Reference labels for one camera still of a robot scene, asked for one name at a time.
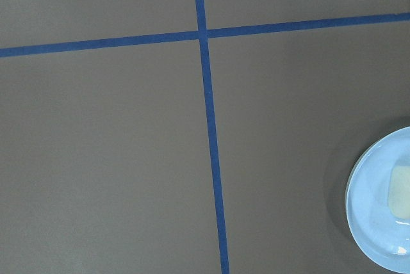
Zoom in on white steamed bun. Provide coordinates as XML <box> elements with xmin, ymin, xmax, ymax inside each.
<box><xmin>388</xmin><ymin>166</ymin><xmax>409</xmax><ymax>220</ymax></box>

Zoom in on light blue plate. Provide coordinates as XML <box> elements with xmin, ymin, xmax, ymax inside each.
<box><xmin>345</xmin><ymin>127</ymin><xmax>409</xmax><ymax>273</ymax></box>

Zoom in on brown paper table cover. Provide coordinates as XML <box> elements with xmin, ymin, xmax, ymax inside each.
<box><xmin>1</xmin><ymin>0</ymin><xmax>409</xmax><ymax>273</ymax></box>

